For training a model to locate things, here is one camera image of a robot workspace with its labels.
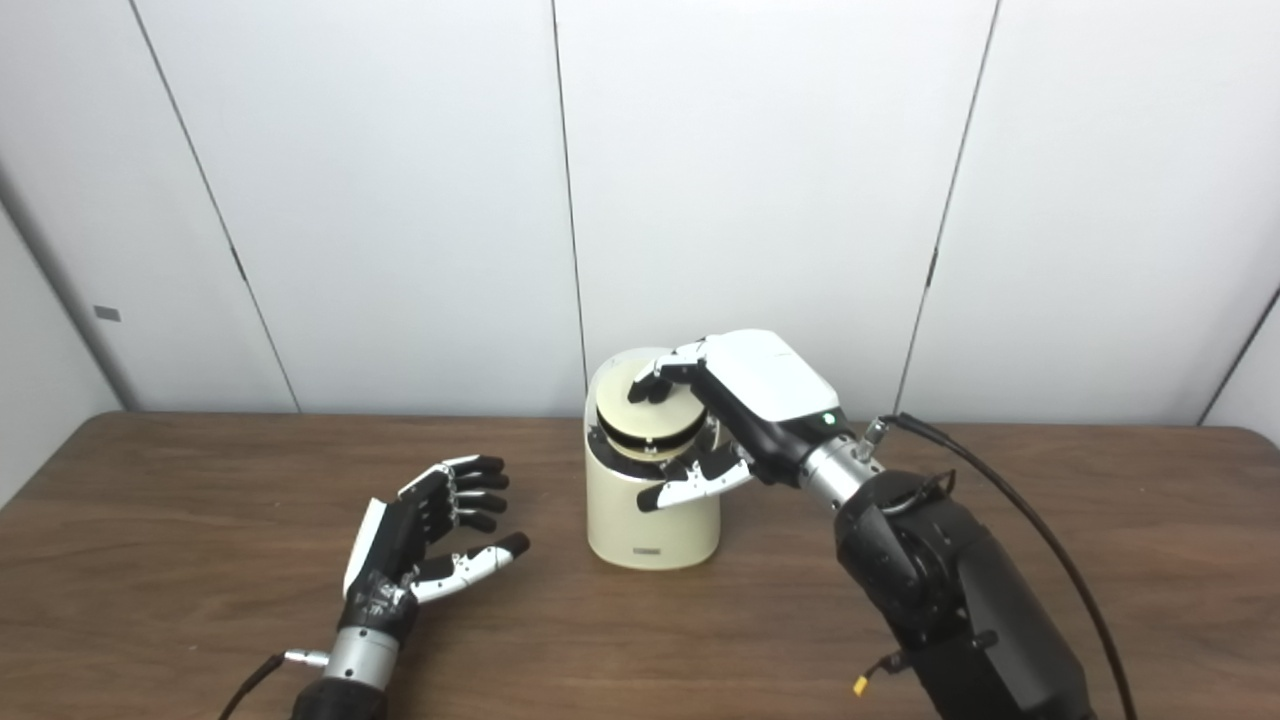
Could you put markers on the black wall seam clip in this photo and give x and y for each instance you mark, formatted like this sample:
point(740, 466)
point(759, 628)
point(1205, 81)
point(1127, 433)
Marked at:
point(932, 269)
point(239, 264)

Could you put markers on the cream-colored bin body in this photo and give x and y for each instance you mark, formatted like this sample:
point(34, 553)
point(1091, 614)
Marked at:
point(650, 515)

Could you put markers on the cream round bin lid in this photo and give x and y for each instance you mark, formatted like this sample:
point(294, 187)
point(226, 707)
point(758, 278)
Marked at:
point(650, 425)

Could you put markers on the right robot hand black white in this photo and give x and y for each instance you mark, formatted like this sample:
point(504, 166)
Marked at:
point(770, 390)

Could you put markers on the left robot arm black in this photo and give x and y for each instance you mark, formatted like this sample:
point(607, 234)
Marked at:
point(355, 670)

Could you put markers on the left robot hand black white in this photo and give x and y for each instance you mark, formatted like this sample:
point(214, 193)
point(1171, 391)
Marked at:
point(390, 550)

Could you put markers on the small grey wall label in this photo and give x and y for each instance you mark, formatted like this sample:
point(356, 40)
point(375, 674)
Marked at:
point(107, 313)

